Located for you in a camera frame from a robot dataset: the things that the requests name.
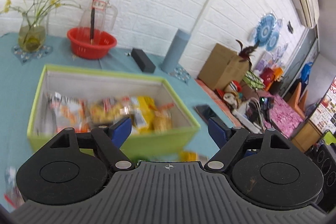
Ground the green cardboard snack box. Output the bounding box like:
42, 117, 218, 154
27, 64, 201, 158

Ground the smartphone in clear case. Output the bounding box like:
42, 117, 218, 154
194, 104, 218, 124

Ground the brown cardboard box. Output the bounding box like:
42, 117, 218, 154
198, 43, 249, 90

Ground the black rectangular case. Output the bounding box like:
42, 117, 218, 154
131, 48, 156, 73

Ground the red plastic basket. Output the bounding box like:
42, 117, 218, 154
67, 27, 117, 60

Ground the blue paper fan decoration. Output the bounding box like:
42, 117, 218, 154
248, 13, 283, 52

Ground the glass pitcher with straw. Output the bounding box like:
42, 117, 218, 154
79, 0, 118, 37

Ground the grey-blue cylinder bottle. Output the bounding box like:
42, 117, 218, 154
161, 30, 191, 73

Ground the glass vase with yellow flowers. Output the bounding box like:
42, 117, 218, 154
1, 0, 81, 53

